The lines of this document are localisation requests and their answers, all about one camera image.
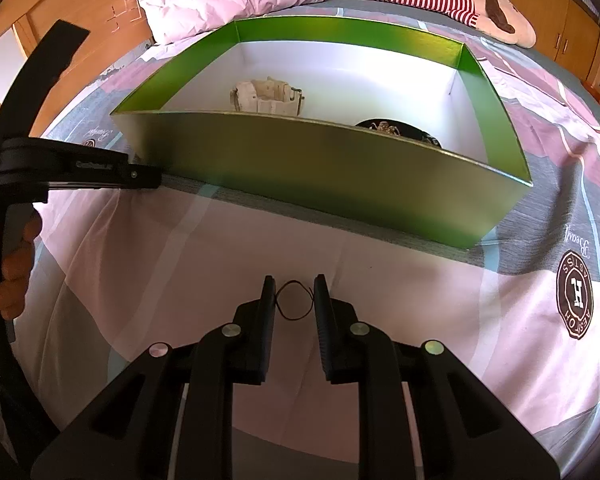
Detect wooden cabinet doors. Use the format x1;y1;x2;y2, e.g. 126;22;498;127
430;0;600;108

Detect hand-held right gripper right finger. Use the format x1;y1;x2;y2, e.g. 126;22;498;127
313;274;562;480

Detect green cardboard box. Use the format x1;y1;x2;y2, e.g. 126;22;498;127
110;15;534;252

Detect printed bed sheet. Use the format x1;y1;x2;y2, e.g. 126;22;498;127
7;0;600;467

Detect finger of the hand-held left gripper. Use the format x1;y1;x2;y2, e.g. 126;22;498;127
46;141;162;192

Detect gold chain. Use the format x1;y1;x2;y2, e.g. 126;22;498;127
367;120;404;137

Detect beige bracelet cluster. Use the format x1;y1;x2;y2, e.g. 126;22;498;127
228;76;305;117

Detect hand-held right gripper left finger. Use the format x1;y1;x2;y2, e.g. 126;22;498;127
30;275;278;480

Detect thin black cord bracelet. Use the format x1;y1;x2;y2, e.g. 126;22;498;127
274;280;315;322

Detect person's left hand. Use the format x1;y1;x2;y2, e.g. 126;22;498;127
0;211;43;322

